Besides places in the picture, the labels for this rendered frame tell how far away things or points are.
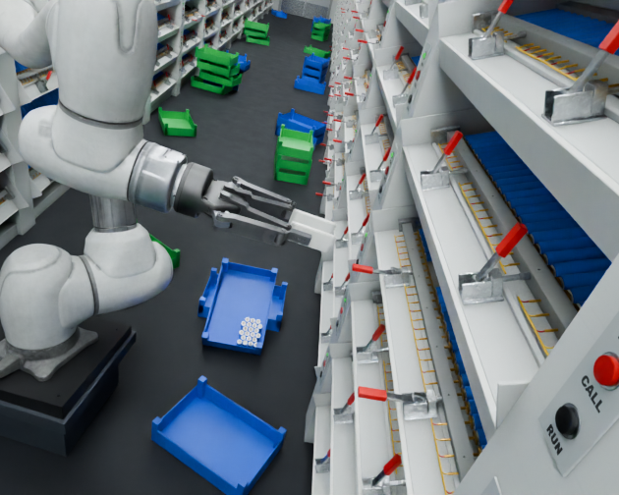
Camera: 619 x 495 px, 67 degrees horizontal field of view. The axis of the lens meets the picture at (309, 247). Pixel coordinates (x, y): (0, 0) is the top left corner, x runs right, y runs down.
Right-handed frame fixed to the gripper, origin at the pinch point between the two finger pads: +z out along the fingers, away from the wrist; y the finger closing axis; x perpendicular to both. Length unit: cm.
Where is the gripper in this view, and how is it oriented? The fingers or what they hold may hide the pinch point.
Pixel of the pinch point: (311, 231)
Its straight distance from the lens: 70.0
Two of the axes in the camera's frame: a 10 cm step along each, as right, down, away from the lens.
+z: 9.4, 3.2, 1.6
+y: 0.4, -5.4, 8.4
